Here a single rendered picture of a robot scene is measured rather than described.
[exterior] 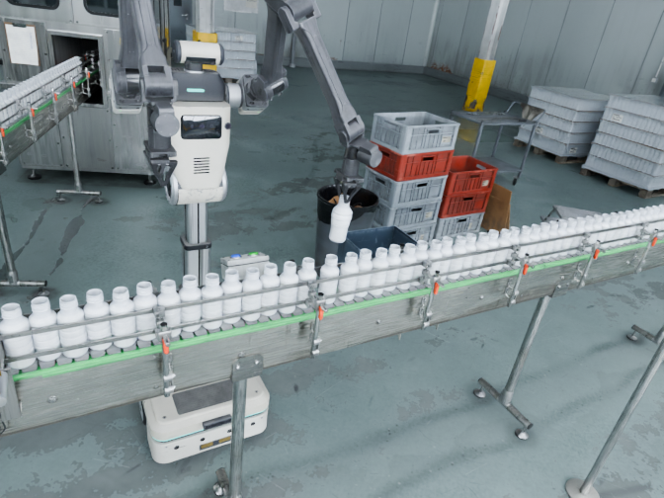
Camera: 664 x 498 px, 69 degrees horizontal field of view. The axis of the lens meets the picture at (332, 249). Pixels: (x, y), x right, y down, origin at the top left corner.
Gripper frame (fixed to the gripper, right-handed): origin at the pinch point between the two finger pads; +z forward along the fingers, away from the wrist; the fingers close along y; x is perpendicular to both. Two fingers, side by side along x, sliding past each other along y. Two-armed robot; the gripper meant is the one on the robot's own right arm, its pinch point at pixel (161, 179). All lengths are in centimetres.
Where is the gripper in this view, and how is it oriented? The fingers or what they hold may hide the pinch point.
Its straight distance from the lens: 140.0
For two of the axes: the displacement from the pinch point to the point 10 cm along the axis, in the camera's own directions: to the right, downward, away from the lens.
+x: 8.7, -1.2, 4.8
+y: 4.8, 4.6, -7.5
